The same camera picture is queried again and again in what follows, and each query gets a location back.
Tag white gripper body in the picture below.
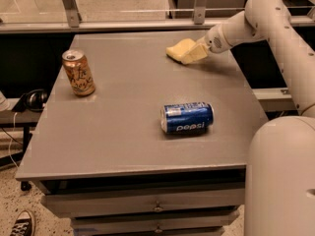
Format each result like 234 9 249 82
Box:
205 25 232 53

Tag yellow sponge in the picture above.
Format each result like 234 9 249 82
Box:
165 38 196 63

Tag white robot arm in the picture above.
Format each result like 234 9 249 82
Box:
180 0 315 236

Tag blue Pepsi can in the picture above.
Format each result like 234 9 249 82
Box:
160 102 214 134

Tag orange LaCroix can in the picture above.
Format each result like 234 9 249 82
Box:
62 49 95 96

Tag grey drawer cabinet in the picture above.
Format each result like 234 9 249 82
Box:
17 31 267 236

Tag black headphones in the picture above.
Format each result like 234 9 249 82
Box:
12 88 48 112

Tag grey drawer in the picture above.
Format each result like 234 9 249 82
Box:
72 209 239 236
41 183 245 217

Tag glass railing barrier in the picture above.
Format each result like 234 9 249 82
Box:
0 0 315 34

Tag black side table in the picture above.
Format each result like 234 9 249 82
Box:
0 98 41 170

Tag top grey drawer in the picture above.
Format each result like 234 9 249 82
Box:
41 183 245 217

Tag black and white sneaker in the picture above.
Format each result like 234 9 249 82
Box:
10 210 36 236

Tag white cable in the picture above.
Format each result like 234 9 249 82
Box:
7 111 20 169

